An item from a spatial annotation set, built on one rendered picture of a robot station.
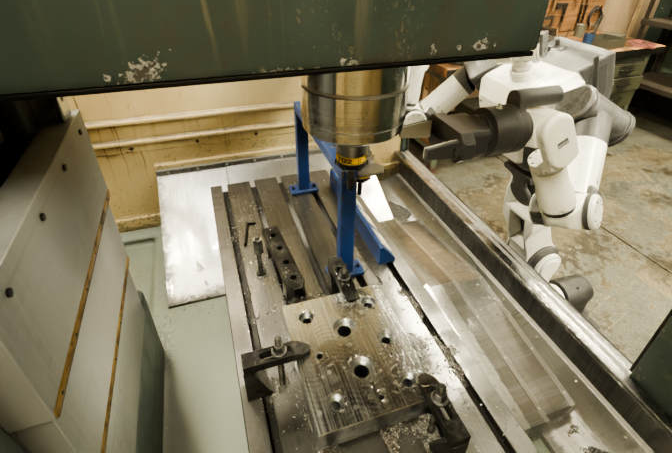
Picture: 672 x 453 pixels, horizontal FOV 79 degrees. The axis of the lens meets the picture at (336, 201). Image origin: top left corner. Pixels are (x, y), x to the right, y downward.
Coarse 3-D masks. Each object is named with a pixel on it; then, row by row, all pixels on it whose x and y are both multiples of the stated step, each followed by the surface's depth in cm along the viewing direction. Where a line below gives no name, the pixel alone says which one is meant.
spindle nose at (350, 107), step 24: (360, 72) 51; (384, 72) 52; (408, 72) 55; (312, 96) 55; (336, 96) 53; (360, 96) 53; (384, 96) 54; (312, 120) 57; (336, 120) 55; (360, 120) 54; (384, 120) 55; (336, 144) 57; (360, 144) 57
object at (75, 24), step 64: (0, 0) 33; (64, 0) 34; (128, 0) 35; (192, 0) 37; (256, 0) 38; (320, 0) 40; (384, 0) 42; (448, 0) 44; (512, 0) 47; (0, 64) 35; (64, 64) 36; (128, 64) 38; (192, 64) 40; (256, 64) 42; (320, 64) 44; (384, 64) 46
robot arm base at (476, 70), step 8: (464, 64) 132; (472, 64) 130; (480, 64) 128; (488, 64) 127; (496, 64) 125; (472, 72) 129; (480, 72) 128; (488, 72) 127; (472, 80) 130; (480, 80) 130
